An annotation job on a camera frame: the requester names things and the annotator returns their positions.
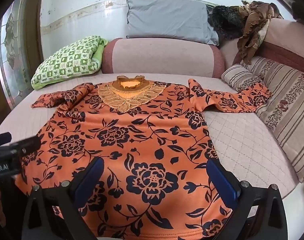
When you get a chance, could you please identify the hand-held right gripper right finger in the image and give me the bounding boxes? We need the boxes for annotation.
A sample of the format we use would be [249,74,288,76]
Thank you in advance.
[206,158,289,240]

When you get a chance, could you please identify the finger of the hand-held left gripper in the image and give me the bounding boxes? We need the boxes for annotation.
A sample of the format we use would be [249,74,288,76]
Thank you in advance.
[0,132,12,147]
[9,135,41,157]

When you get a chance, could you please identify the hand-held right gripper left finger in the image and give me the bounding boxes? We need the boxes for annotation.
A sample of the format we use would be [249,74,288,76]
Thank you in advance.
[22,156,105,240]

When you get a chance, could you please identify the orange black floral sweater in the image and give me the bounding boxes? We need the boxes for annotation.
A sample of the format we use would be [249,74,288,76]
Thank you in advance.
[15,75,273,240]

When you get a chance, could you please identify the green checkered pillow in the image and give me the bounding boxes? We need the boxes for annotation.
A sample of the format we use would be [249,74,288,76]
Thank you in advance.
[31,35,109,90]

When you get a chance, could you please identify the wooden stained glass door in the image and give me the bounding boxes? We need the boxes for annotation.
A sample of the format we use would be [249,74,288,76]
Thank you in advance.
[0,0,46,130]

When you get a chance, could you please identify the large striped floral cushion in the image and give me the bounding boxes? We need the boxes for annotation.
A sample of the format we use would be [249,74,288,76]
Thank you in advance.
[239,56,304,183]

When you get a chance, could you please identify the small striped bolster pillow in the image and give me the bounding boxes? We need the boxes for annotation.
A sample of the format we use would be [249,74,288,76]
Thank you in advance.
[221,64,268,93]

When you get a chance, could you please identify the pink sofa backrest cushion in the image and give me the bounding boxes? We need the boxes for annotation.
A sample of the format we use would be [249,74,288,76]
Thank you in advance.
[101,38,225,77]

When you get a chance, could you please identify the pink sofa armrest cushion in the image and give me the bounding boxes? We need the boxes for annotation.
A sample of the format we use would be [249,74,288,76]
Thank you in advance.
[218,17,304,77]

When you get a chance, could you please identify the black furry garment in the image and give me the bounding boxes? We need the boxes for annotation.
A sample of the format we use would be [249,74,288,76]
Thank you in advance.
[208,5,245,40]

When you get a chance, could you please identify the brown ruffled cloth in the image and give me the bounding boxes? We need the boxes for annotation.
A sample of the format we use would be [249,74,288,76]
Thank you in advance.
[236,0,284,65]

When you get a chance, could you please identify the grey-blue pillow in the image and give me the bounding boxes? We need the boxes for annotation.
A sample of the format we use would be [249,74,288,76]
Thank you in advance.
[126,0,219,46]

